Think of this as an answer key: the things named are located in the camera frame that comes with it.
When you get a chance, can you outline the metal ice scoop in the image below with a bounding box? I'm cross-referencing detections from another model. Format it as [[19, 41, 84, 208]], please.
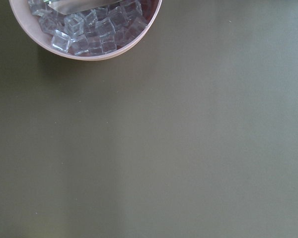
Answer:
[[43, 0, 120, 15]]

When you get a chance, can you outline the pink bowl of ice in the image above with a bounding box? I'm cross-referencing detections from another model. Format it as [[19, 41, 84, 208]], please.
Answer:
[[8, 0, 163, 61]]

